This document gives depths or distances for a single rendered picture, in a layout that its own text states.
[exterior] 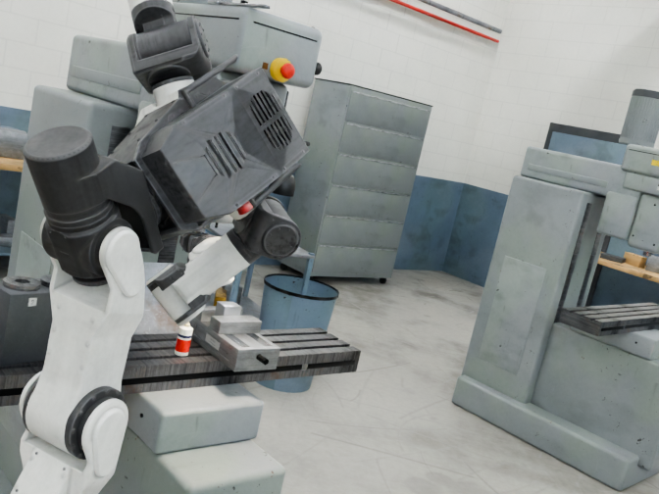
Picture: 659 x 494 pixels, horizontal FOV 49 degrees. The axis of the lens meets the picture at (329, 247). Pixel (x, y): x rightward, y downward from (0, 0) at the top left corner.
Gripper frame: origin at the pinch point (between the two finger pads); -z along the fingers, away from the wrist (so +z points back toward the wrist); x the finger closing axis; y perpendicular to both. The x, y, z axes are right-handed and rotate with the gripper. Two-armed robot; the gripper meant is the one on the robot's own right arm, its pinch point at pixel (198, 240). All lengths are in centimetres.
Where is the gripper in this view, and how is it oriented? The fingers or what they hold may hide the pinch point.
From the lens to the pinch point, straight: 217.4
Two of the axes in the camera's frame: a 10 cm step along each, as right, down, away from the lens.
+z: 3.7, 2.4, -9.0
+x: -9.0, -1.3, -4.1
